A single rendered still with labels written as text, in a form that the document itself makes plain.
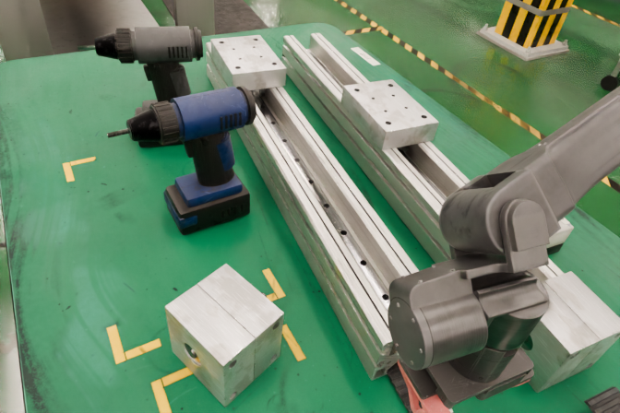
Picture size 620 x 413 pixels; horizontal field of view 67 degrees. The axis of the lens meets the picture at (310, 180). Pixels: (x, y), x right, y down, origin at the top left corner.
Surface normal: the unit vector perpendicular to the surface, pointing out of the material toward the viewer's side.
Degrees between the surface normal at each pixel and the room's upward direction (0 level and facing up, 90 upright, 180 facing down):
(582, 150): 42
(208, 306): 0
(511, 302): 0
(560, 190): 49
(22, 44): 90
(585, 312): 0
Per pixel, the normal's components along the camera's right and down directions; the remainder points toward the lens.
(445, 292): 0.31, -0.07
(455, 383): 0.10, -0.76
